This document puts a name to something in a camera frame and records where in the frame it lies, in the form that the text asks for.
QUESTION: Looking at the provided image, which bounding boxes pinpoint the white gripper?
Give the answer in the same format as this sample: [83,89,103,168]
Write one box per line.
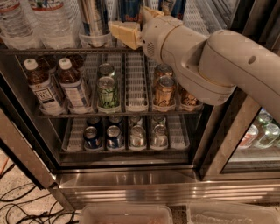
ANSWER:
[108,6,183,66]

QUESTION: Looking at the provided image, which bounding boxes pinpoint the blue Red Bull can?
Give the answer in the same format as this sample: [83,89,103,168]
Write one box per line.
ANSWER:
[118,0,143,23]

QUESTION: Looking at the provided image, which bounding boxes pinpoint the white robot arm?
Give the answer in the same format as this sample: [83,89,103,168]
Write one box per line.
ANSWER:
[108,7,280,122]

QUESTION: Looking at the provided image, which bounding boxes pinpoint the right blue silver energy can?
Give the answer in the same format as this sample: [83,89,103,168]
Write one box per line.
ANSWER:
[158,0,186,20]

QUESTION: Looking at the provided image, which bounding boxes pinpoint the left silver energy drink can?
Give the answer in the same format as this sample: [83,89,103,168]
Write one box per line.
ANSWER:
[78,0,109,47]

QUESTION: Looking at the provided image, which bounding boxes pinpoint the rear left gold can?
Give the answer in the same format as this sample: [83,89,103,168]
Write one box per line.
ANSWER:
[153,64,173,84]

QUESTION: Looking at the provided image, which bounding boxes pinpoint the gold can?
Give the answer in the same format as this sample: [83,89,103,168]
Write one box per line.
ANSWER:
[154,75,176,108]
[153,64,173,84]
[178,87,203,111]

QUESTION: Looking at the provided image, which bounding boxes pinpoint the rear green soda can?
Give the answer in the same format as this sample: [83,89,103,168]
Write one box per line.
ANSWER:
[97,63,116,79]

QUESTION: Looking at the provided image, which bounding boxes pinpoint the green soda can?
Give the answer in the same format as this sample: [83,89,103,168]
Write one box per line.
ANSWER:
[97,63,116,79]
[97,76,121,113]

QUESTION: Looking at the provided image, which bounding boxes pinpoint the front left gold can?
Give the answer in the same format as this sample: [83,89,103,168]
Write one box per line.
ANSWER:
[154,75,176,108]

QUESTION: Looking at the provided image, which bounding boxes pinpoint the front green soda can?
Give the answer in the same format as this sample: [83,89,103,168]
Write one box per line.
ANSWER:
[97,76,121,113]

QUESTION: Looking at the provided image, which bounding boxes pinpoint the front right gold can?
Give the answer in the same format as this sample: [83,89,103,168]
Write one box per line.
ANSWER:
[178,87,203,111]

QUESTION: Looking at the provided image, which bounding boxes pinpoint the stainless steel display fridge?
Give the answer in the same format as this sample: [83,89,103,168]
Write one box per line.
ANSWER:
[0,0,280,210]

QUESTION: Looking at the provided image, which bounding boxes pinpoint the front blue Pepsi can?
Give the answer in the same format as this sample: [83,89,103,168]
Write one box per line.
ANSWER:
[106,125,124,150]

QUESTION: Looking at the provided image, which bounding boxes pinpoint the front left silver can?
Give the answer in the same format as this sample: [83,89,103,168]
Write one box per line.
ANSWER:
[129,125,146,151]

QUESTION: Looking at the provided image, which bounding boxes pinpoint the front right silver can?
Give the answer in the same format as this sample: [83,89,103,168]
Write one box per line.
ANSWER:
[150,124,168,150]

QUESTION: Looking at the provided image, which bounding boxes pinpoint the front dark blue can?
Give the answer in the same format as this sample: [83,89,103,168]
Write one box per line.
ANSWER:
[83,126,102,151]

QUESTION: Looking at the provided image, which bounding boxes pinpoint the red white can behind glass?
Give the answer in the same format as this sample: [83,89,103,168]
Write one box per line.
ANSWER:
[239,124,258,148]

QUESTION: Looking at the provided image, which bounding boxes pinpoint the green can behind glass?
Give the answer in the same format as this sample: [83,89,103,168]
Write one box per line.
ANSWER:
[254,112,280,149]

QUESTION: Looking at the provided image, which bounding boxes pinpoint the right clear water bottle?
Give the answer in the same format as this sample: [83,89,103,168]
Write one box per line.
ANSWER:
[28,0,75,49]

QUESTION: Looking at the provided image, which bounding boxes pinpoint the clear water bottle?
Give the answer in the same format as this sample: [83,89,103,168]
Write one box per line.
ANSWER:
[28,0,75,49]
[0,0,41,50]

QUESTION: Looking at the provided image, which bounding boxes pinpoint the right brown tea bottle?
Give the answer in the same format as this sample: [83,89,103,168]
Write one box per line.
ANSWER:
[59,58,91,109]

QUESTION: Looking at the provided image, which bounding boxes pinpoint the brown tea bottle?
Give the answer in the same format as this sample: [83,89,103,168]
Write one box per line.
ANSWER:
[59,58,91,109]
[24,59,64,116]

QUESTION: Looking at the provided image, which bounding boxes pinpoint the left brown tea bottle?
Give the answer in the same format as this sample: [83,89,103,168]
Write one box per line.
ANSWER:
[24,59,64,116]

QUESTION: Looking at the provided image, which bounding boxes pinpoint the left clear water bottle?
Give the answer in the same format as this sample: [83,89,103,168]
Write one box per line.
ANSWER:
[0,0,41,50]

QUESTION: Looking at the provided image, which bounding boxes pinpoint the left clear plastic bin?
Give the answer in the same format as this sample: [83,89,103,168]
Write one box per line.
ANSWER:
[79,204,173,224]

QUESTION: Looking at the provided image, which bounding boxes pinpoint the clear plastic bin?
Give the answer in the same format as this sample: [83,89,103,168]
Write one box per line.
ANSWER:
[79,204,173,224]
[186,202,280,224]

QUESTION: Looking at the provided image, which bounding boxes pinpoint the right clear plastic bin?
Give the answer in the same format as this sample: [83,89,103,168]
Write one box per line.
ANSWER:
[186,202,280,224]

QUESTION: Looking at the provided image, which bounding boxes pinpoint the black floor cables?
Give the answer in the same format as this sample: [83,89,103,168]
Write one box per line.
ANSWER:
[0,163,81,224]

